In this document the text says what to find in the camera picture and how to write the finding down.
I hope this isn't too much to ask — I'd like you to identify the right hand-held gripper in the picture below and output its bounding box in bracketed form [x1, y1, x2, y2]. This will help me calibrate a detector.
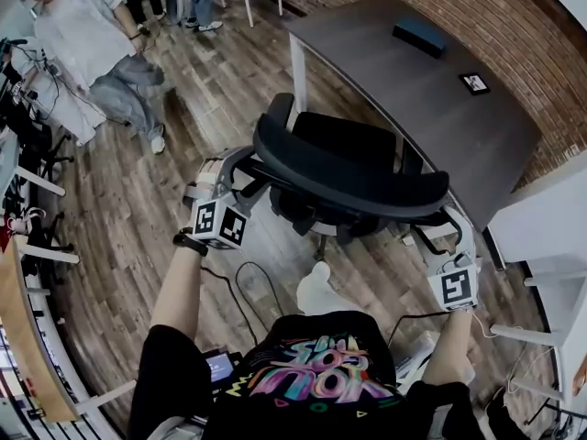
[413, 204, 482, 314]

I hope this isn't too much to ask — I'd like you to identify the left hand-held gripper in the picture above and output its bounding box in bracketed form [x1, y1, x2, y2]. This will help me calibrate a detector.
[183, 145, 258, 251]

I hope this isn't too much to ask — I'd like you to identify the black office chair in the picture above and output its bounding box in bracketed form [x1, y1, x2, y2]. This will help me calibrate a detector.
[231, 92, 465, 261]

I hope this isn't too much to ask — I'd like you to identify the person's left forearm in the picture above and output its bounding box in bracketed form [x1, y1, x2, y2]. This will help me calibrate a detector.
[150, 240, 207, 339]

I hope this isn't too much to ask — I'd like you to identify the person's right forearm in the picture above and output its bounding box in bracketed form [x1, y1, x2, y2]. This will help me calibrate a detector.
[421, 309, 476, 390]

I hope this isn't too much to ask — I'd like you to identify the dark wooden desk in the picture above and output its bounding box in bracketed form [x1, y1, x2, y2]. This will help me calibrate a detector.
[283, 0, 545, 234]

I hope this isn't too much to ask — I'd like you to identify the black swivel chair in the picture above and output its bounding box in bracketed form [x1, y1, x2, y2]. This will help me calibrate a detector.
[6, 103, 75, 187]

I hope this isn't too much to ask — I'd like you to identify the black wristband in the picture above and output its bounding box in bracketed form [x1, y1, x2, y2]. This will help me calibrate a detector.
[172, 227, 210, 258]

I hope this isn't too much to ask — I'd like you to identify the white table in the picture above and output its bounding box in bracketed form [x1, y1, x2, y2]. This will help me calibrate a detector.
[484, 152, 587, 414]

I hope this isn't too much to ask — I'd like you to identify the person's white shoe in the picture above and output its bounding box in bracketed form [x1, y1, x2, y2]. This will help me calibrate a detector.
[295, 261, 350, 316]

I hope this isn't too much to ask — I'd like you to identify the small screen device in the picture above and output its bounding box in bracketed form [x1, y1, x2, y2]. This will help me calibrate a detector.
[204, 347, 243, 385]

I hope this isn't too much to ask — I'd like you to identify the black printed t-shirt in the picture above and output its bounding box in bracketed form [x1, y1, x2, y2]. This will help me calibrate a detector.
[127, 311, 488, 440]

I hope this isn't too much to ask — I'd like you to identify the black framed tablet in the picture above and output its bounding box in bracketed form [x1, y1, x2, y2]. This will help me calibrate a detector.
[458, 71, 492, 96]

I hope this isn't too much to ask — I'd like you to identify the light wooden counter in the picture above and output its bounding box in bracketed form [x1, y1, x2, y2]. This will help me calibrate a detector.
[0, 235, 80, 424]

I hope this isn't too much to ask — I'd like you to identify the dark blue box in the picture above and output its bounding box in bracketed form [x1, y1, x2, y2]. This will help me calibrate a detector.
[393, 19, 449, 60]

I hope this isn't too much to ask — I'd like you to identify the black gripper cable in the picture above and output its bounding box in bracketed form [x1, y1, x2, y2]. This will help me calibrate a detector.
[387, 309, 456, 348]

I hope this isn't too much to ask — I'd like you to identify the black floor cable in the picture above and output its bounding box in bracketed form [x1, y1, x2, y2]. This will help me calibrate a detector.
[200, 260, 286, 347]

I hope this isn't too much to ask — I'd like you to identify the white cable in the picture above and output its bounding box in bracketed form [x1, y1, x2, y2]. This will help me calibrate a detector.
[471, 313, 559, 396]

